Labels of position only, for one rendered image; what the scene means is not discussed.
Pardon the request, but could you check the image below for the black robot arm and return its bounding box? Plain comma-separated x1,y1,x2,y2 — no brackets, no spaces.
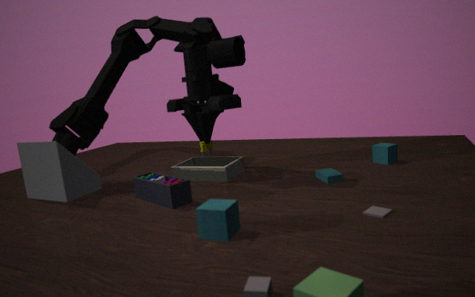
49,16,246,156

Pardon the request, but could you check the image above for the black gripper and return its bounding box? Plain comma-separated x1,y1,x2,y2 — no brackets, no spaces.
167,70,242,144

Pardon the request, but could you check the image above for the green cube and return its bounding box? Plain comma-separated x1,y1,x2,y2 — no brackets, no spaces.
293,267,364,297

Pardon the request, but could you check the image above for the white fuse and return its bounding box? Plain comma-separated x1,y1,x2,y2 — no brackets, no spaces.
150,176,166,182

